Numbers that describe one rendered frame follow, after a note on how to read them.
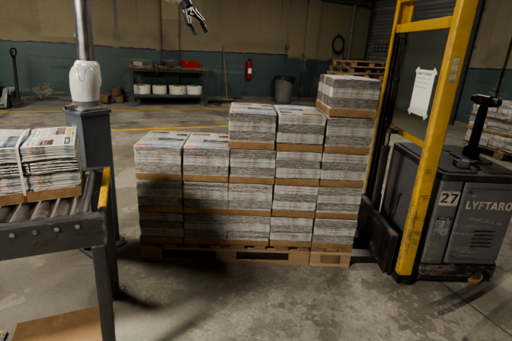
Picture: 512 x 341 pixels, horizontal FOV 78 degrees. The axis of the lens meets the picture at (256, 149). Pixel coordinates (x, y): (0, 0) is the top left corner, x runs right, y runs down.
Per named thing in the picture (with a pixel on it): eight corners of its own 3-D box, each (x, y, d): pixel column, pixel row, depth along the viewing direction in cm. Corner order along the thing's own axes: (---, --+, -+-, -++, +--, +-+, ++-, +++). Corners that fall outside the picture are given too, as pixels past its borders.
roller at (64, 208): (81, 179, 158) (81, 170, 157) (67, 228, 117) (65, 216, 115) (70, 180, 156) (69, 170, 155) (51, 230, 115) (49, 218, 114)
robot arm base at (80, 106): (58, 109, 195) (56, 100, 193) (93, 105, 213) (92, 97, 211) (74, 113, 186) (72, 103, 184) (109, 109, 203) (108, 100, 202)
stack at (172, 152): (155, 230, 252) (151, 129, 227) (300, 235, 257) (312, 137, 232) (139, 261, 215) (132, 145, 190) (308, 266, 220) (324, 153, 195)
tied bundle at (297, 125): (270, 135, 231) (272, 103, 224) (309, 137, 232) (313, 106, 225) (275, 151, 194) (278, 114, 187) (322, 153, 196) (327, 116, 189)
